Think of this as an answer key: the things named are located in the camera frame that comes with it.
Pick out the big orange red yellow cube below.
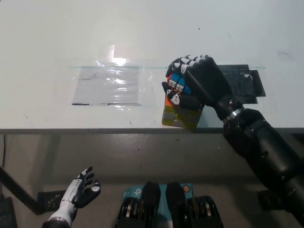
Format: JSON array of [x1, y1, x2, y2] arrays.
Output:
[[161, 94, 204, 130]]

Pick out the small multicolour studded cube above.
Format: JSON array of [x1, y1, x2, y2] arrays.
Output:
[[166, 72, 193, 98]]

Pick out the black teal robot torso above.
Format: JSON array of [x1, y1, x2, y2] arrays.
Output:
[[115, 181, 224, 228]]

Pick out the black tape patch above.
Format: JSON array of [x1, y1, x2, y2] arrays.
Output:
[[217, 64, 266, 105]]

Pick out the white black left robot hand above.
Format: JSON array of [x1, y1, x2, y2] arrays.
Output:
[[62, 166, 102, 209]]

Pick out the clear plastic sheet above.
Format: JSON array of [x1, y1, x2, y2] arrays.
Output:
[[71, 66, 141, 106]]

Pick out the black table leg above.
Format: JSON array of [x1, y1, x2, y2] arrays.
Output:
[[0, 166, 42, 216]]

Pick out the clear plastic film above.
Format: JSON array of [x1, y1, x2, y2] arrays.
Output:
[[70, 45, 154, 110]]

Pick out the thin black cable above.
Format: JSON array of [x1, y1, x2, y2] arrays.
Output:
[[1, 134, 6, 167]]

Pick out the black box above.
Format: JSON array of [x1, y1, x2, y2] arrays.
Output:
[[0, 197, 17, 228]]

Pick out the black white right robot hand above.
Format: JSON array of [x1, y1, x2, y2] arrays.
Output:
[[161, 54, 246, 122]]

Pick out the black foot plate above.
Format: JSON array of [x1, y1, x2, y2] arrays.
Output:
[[37, 190, 67, 212]]

